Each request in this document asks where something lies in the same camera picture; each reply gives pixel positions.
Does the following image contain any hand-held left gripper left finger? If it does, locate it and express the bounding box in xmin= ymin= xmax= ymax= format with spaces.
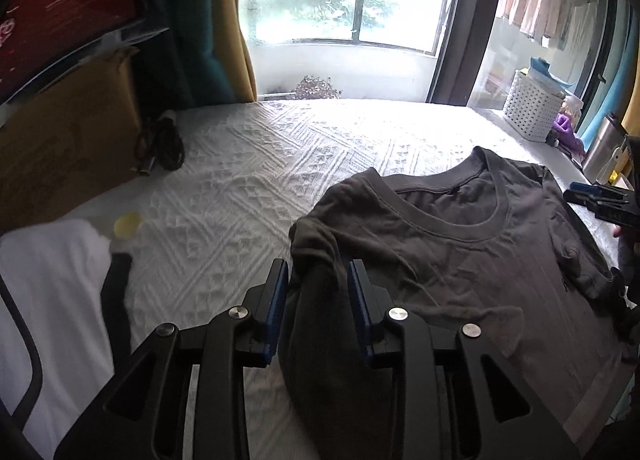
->
xmin=54 ymin=257 xmax=291 ymax=460

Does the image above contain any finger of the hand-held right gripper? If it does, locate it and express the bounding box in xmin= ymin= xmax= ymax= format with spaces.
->
xmin=570 ymin=182 xmax=632 ymax=201
xmin=563 ymin=190 xmax=640 ymax=227

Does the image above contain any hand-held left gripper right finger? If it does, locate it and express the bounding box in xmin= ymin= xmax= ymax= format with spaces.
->
xmin=347 ymin=260 xmax=583 ymax=460

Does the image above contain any dark grey t-shirt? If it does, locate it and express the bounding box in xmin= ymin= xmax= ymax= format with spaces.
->
xmin=277 ymin=146 xmax=636 ymax=460

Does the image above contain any steel tumbler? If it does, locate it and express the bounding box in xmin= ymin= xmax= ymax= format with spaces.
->
xmin=582 ymin=113 xmax=626 ymax=186

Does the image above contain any yellow curtain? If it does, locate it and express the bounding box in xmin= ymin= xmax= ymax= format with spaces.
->
xmin=210 ymin=0 xmax=258 ymax=104
xmin=620 ymin=75 xmax=640 ymax=133

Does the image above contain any purple cloth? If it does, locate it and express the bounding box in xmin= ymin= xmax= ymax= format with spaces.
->
xmin=550 ymin=113 xmax=586 ymax=156

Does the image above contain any white perforated basket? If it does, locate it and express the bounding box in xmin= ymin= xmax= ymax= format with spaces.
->
xmin=502 ymin=69 xmax=568 ymax=142

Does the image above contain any blue item in basket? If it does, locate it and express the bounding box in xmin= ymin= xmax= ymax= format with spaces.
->
xmin=530 ymin=58 xmax=571 ymax=88

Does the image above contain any small yellow round object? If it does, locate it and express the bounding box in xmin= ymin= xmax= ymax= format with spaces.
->
xmin=114 ymin=213 xmax=142 ymax=240

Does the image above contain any small potted plant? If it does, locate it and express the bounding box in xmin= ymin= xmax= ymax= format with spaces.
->
xmin=295 ymin=75 xmax=341 ymax=100

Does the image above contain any white pillow black trim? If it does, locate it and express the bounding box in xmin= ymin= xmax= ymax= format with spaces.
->
xmin=0 ymin=219 xmax=133 ymax=460

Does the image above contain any brown cardboard box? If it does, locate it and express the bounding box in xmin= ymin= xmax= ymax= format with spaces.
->
xmin=0 ymin=48 xmax=143 ymax=233

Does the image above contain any dark balcony railing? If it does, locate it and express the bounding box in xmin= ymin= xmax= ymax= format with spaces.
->
xmin=240 ymin=0 xmax=453 ymax=54

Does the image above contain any tablet with red screen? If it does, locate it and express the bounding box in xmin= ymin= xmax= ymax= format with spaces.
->
xmin=0 ymin=0 xmax=171 ymax=106

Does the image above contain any black coiled cable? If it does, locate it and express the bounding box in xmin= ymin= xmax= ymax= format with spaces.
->
xmin=132 ymin=110 xmax=186 ymax=176

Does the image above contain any dark window frame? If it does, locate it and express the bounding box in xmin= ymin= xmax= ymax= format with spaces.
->
xmin=427 ymin=0 xmax=508 ymax=106

